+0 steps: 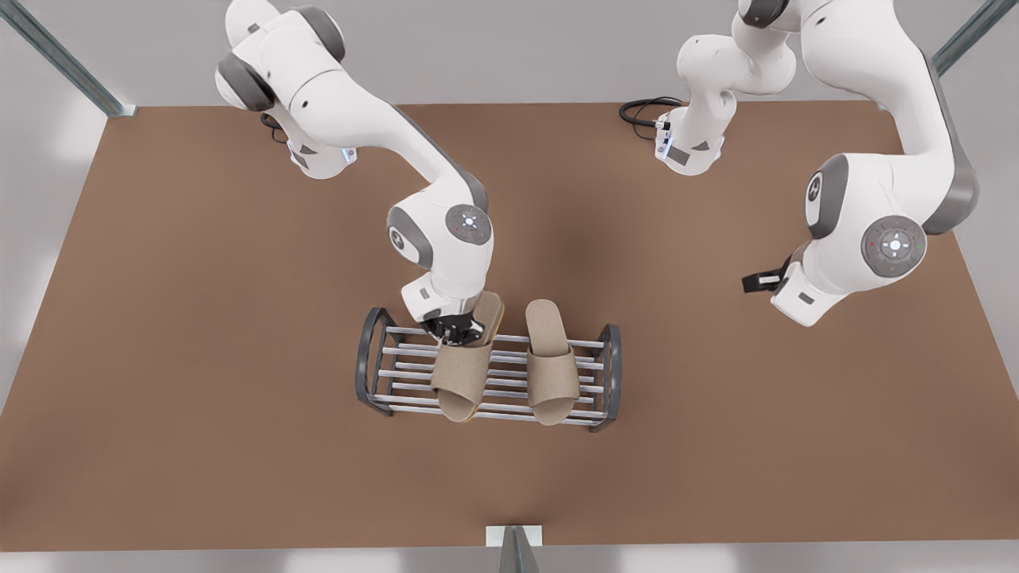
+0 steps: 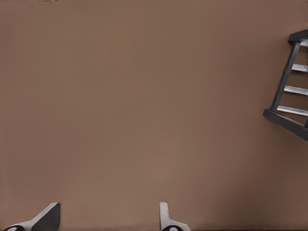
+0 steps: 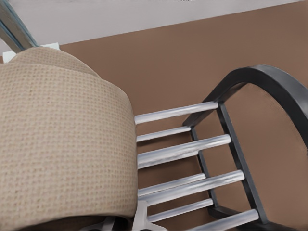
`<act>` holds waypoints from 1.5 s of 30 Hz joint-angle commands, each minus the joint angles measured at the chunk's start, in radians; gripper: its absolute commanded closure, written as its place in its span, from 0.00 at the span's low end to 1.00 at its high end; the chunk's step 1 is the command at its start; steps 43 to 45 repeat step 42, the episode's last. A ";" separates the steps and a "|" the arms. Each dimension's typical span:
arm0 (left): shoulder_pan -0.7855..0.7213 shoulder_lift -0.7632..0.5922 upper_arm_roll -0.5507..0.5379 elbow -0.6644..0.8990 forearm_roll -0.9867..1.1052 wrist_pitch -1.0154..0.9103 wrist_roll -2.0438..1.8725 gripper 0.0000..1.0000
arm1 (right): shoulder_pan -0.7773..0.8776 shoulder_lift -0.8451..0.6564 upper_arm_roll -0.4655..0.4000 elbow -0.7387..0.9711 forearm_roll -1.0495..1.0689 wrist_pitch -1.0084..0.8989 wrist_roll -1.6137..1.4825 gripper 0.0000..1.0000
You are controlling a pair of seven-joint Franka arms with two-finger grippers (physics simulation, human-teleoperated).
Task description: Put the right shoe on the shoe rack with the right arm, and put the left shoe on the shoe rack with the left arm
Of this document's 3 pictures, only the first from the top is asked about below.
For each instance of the beige slipper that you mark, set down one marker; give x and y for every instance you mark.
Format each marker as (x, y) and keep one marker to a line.
(549, 362)
(470, 367)

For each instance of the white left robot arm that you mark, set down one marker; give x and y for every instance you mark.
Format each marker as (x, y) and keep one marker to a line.
(876, 191)

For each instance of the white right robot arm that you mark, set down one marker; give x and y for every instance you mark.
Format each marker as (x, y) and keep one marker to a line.
(360, 119)

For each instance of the grey metal shoe rack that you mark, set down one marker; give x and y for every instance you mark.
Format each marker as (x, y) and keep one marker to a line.
(398, 374)

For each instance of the silver frame post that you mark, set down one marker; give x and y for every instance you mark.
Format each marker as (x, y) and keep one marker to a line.
(68, 60)
(971, 33)
(516, 549)

